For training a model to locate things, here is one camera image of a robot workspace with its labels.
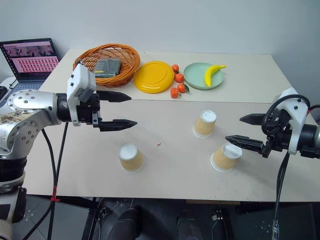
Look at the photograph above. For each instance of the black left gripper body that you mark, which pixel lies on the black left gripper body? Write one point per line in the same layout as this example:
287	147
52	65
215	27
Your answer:
90	110

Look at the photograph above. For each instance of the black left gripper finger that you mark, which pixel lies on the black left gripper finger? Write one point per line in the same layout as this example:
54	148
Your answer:
118	125
114	96

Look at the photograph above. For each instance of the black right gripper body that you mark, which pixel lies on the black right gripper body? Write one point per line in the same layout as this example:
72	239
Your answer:
277	130

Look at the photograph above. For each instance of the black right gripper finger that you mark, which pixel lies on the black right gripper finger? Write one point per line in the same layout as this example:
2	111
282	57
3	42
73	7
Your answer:
245	142
252	119

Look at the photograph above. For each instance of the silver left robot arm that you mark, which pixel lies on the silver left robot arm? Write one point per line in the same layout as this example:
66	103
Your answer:
27	110

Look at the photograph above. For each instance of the tan paper cup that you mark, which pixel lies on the tan paper cup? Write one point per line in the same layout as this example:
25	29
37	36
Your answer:
205	124
131	158
225	158

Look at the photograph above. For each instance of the dark packet in basket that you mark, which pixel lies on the dark packet in basket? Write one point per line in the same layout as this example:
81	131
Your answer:
107	67

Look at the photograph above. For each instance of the orange wicker basket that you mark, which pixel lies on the orange wicker basket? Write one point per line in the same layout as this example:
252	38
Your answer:
130	62

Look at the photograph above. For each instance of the yellow plastic plate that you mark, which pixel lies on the yellow plastic plate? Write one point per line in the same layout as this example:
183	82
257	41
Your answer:
153	77

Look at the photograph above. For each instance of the small orange tangerine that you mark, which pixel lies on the small orange tangerine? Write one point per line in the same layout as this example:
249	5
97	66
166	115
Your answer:
179	78
175	68
174	93
181	88

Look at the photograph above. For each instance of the yellow toy banana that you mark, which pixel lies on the yellow toy banana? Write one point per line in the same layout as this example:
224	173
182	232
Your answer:
210	75

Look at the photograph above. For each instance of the green plastic plate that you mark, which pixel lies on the green plastic plate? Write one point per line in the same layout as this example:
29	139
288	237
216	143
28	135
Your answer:
195	77

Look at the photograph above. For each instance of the open laptop computer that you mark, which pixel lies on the open laptop computer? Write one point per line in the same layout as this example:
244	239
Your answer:
28	62

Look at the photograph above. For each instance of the dark rounded left leg shape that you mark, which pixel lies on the dark rounded left leg shape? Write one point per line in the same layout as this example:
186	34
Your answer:
122	222

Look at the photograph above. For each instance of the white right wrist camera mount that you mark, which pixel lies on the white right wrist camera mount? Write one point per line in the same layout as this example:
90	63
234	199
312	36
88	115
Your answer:
297	117

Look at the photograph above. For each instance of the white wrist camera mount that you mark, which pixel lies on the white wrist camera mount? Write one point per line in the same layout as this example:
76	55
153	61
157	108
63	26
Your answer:
80	83
297	117

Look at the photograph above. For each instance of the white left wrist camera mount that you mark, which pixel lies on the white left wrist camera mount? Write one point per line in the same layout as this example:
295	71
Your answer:
80	83

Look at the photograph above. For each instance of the black table frame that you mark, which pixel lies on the black table frame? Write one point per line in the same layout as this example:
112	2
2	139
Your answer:
88	217

